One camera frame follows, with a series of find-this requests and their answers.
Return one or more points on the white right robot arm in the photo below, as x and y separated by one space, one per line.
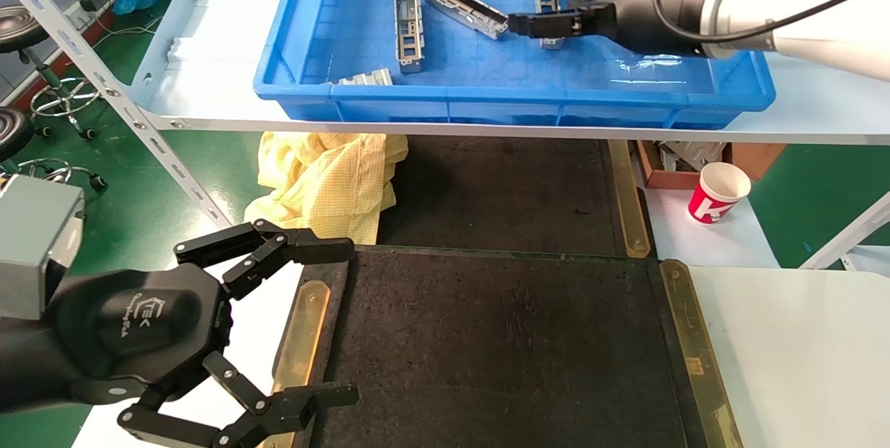
834 37

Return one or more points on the blue plastic tray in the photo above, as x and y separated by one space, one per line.
556 72

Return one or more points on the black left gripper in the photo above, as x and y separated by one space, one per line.
135 323

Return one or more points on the red white paper cup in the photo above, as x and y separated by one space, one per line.
713 201

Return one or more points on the black felt mat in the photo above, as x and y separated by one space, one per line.
500 190

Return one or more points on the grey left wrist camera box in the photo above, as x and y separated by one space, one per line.
33 239

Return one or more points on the grey plastic pieces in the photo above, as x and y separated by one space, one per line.
695 154

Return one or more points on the black work mat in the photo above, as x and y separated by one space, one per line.
487 344

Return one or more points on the white power strip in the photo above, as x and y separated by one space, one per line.
80 13

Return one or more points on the brown cardboard box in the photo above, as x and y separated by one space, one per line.
754 156

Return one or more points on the yellow cloth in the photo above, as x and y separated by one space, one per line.
327 184

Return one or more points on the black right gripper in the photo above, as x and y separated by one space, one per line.
653 13

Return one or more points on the black stool chrome base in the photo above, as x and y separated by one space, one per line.
17 27
10 131

